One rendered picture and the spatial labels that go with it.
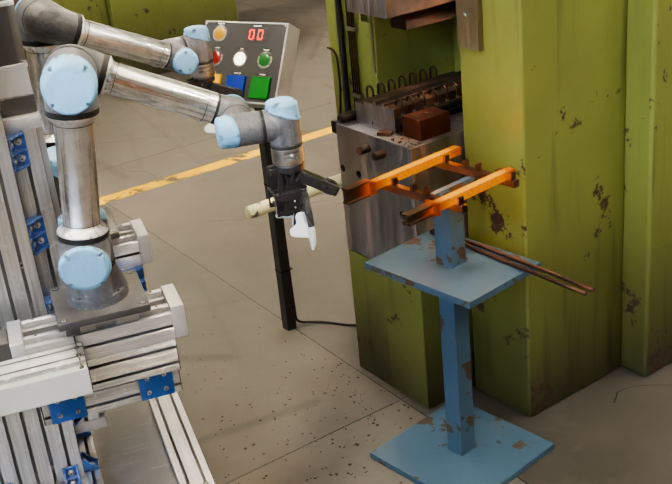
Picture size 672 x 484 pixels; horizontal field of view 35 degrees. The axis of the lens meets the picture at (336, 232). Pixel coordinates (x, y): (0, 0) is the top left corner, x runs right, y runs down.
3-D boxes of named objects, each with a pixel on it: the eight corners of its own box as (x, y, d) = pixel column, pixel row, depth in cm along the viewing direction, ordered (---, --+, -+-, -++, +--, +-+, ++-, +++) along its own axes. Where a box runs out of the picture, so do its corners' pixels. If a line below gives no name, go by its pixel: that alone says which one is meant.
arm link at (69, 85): (113, 267, 255) (96, 43, 234) (113, 294, 241) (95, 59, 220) (61, 271, 252) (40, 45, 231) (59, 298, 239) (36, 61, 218)
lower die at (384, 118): (395, 133, 325) (393, 107, 322) (356, 120, 340) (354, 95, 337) (494, 100, 346) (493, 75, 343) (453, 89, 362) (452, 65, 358)
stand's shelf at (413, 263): (470, 309, 276) (469, 302, 275) (364, 268, 304) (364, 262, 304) (541, 268, 294) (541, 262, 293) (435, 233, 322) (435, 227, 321)
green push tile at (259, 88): (266, 99, 350) (270, 76, 350) (247, 97, 354) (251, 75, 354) (269, 100, 352) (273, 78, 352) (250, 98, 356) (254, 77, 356)
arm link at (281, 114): (258, 98, 242) (295, 92, 244) (264, 143, 247) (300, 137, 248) (263, 107, 235) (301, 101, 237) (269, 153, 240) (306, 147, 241)
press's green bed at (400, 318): (428, 409, 348) (420, 283, 329) (359, 366, 377) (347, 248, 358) (548, 348, 376) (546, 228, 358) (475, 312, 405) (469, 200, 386)
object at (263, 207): (252, 222, 354) (250, 208, 352) (244, 218, 358) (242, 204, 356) (356, 185, 377) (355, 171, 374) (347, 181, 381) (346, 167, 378)
